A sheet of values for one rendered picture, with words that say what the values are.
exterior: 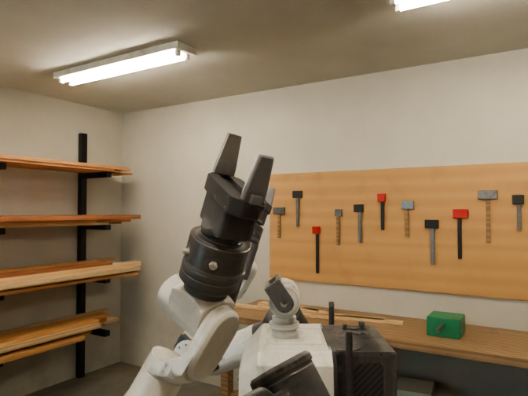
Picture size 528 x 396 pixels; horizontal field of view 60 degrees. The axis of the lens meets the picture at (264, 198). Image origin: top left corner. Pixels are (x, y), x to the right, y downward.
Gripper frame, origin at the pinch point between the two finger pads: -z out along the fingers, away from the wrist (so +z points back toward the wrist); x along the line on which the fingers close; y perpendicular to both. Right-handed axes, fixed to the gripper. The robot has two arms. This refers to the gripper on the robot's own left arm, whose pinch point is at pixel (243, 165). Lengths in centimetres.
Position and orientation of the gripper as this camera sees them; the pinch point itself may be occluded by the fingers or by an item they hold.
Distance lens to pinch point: 62.1
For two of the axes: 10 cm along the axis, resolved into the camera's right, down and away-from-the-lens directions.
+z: -2.9, 9.2, 2.5
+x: -4.2, -3.6, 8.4
